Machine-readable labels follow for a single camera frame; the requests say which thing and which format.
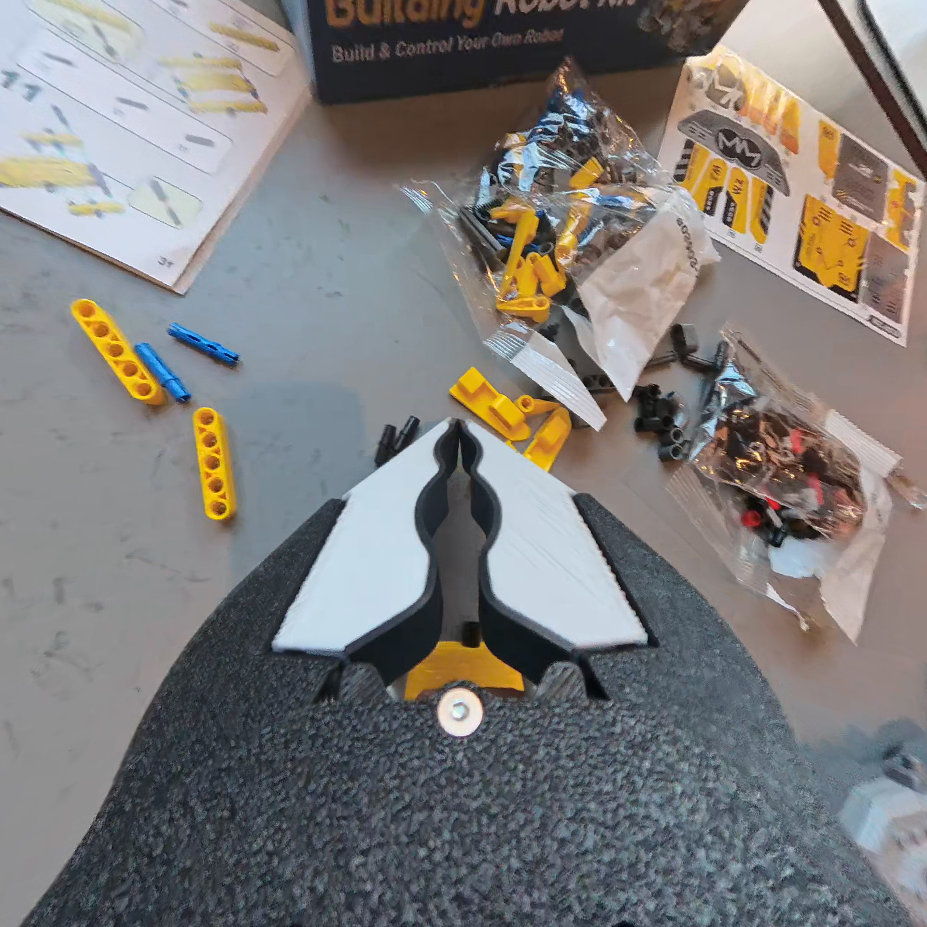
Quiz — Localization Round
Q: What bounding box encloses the dark grey angled connector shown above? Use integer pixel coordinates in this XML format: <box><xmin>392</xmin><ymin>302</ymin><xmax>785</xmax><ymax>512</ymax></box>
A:
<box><xmin>670</xmin><ymin>323</ymin><xmax>729</xmax><ymax>372</ymax></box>

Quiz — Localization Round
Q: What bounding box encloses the yellow and grey sticker sheet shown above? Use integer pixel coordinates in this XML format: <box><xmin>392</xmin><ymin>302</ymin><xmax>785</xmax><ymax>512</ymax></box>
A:
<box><xmin>655</xmin><ymin>45</ymin><xmax>927</xmax><ymax>347</ymax></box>

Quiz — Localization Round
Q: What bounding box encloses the open instruction booklet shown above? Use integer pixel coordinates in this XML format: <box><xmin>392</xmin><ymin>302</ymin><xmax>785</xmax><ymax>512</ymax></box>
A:
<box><xmin>0</xmin><ymin>0</ymin><xmax>309</xmax><ymax>294</ymax></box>

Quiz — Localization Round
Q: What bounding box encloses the white stand base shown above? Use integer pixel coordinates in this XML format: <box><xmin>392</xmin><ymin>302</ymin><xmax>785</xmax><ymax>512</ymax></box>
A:
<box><xmin>858</xmin><ymin>0</ymin><xmax>927</xmax><ymax>98</ymax></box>

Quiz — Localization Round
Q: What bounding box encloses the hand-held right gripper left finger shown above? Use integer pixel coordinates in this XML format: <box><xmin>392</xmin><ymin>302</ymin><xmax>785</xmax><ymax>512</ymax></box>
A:
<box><xmin>271</xmin><ymin>419</ymin><xmax>464</xmax><ymax>685</ymax></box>

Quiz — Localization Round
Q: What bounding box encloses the dark blue kit box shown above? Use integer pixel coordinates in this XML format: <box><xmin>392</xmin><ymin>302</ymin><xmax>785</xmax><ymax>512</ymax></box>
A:
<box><xmin>279</xmin><ymin>0</ymin><xmax>750</xmax><ymax>106</ymax></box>

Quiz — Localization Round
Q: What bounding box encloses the plastic bag of yellow parts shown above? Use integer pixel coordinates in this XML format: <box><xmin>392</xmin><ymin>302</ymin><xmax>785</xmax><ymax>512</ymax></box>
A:
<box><xmin>394</xmin><ymin>58</ymin><xmax>721</xmax><ymax>432</ymax></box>

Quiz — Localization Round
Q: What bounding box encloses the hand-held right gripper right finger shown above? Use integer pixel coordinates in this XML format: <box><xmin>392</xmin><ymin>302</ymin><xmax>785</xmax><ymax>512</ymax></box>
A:
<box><xmin>462</xmin><ymin>419</ymin><xmax>650</xmax><ymax>688</ymax></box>

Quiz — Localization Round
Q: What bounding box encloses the grey holed block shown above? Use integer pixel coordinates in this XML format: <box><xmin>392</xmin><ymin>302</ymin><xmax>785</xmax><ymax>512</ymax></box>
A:
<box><xmin>840</xmin><ymin>739</ymin><xmax>927</xmax><ymax>856</ymax></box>

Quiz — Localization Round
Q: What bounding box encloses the blue connector pin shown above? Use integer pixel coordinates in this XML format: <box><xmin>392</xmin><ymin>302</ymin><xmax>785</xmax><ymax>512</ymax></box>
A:
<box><xmin>167</xmin><ymin>323</ymin><xmax>240</xmax><ymax>366</ymax></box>
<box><xmin>134</xmin><ymin>342</ymin><xmax>192</xmax><ymax>404</ymax></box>

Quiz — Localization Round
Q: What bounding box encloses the yellow angled panel piece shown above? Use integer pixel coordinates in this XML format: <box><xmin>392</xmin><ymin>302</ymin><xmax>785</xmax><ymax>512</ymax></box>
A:
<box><xmin>449</xmin><ymin>367</ymin><xmax>530</xmax><ymax>441</ymax></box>

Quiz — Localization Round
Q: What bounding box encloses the yellow curved panel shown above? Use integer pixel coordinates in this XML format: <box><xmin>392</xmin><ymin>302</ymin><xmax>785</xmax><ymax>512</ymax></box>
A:
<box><xmin>523</xmin><ymin>407</ymin><xmax>573</xmax><ymax>472</ymax></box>

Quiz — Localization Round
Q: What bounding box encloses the large yellow panel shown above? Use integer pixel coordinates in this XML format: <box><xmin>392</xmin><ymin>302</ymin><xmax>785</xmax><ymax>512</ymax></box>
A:
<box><xmin>403</xmin><ymin>641</ymin><xmax>526</xmax><ymax>702</ymax></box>

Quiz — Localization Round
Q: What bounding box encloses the yellow five-hole beam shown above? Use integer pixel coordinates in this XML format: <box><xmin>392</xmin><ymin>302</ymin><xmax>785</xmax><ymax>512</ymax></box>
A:
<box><xmin>70</xmin><ymin>298</ymin><xmax>168</xmax><ymax>407</ymax></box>
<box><xmin>193</xmin><ymin>407</ymin><xmax>238</xmax><ymax>522</ymax></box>

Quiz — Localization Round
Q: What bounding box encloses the grey desk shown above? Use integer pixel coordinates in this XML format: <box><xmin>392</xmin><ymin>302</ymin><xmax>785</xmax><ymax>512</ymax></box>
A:
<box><xmin>0</xmin><ymin>0</ymin><xmax>927</xmax><ymax>927</ymax></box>

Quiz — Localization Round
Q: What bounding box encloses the plastic bag of black parts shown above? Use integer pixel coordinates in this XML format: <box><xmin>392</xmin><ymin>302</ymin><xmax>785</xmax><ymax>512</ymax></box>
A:
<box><xmin>666</xmin><ymin>329</ymin><xmax>927</xmax><ymax>646</ymax></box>

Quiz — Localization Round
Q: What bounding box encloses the pile of black connectors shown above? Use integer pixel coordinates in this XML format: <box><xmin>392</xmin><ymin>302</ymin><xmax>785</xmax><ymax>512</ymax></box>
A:
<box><xmin>632</xmin><ymin>384</ymin><xmax>698</xmax><ymax>463</ymax></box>

